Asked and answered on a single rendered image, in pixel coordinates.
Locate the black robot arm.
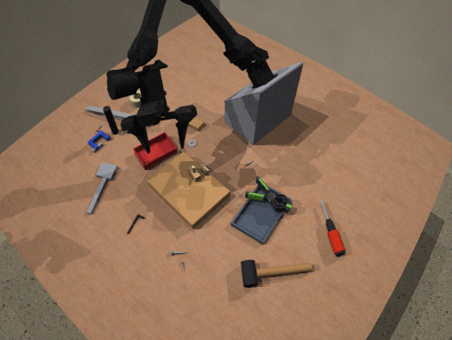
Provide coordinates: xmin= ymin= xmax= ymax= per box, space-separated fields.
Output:
xmin=106 ymin=0 xmax=278 ymax=128

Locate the black rubber mallet with wooden handle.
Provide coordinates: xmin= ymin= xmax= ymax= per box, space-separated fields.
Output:
xmin=241 ymin=260 xmax=312 ymax=287

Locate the light brown wooden board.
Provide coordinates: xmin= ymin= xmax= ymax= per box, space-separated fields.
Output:
xmin=147 ymin=152 xmax=230 ymax=229

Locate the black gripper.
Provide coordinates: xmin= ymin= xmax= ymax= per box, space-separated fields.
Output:
xmin=120 ymin=88 xmax=197 ymax=154

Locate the red-handled screwdriver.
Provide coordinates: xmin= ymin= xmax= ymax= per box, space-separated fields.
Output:
xmin=320 ymin=200 xmax=345 ymax=257

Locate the red shallow tray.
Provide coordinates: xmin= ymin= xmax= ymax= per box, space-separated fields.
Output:
xmin=133 ymin=132 xmax=178 ymax=170

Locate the black cylinder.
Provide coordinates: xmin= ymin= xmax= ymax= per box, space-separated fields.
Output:
xmin=103 ymin=106 xmax=119 ymax=135

